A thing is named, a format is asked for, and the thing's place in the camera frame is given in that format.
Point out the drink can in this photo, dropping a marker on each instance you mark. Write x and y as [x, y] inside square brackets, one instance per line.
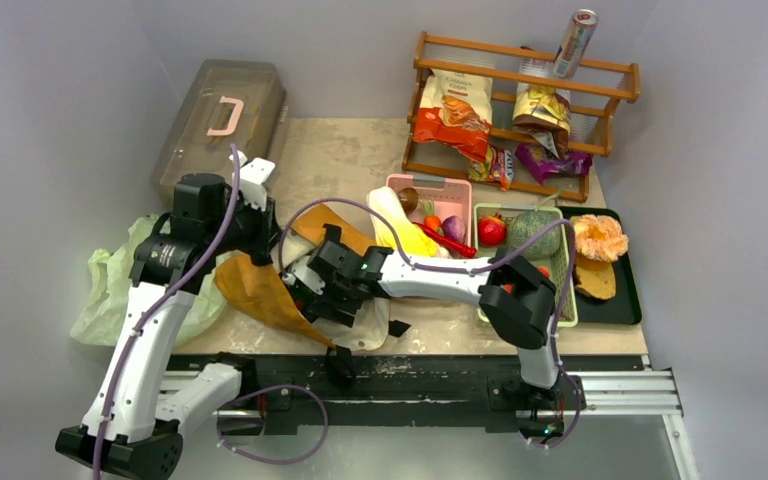
[575, 41]

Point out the wooden rack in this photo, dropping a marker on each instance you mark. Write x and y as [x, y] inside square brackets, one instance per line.
[596, 92]

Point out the toy red chili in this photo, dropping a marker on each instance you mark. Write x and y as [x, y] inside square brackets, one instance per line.
[450, 244]

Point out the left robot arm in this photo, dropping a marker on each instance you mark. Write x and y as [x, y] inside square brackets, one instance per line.
[128, 430]

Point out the bread slice near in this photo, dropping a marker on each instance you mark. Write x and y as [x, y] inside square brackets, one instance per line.
[596, 280]

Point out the pink plastic basket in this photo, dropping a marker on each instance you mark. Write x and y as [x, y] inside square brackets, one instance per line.
[450, 197]

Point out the black tray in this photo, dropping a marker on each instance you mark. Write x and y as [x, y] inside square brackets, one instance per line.
[624, 309]

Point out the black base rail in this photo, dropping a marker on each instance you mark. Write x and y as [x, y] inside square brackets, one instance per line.
[468, 391]

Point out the colourful snack packet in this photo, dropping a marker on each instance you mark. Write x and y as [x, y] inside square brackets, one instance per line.
[497, 167]

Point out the brown snack bag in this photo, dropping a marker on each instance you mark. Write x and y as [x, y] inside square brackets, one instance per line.
[545, 114]

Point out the toy carrot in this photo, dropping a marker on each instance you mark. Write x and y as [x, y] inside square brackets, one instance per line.
[431, 220]

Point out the toy napa cabbage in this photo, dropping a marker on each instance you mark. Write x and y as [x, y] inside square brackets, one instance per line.
[414, 241]

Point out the toy melon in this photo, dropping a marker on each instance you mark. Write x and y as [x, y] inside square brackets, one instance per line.
[527, 224]

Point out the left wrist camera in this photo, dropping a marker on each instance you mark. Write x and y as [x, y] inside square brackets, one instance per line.
[253, 178]

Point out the toy brown onion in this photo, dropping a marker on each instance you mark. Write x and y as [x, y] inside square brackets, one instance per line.
[408, 199]

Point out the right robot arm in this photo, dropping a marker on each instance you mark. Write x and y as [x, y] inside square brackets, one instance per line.
[514, 296]

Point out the purple snack bag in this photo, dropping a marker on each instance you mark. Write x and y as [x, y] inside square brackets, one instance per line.
[541, 165]

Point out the brown paper tote bag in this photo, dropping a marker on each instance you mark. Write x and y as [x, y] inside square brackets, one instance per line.
[263, 293]

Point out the cassava chips bag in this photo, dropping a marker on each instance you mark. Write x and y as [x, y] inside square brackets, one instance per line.
[455, 110]

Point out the translucent storage box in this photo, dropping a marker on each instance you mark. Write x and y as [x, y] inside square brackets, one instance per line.
[229, 102]

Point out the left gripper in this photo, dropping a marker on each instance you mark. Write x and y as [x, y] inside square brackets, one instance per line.
[268, 232]

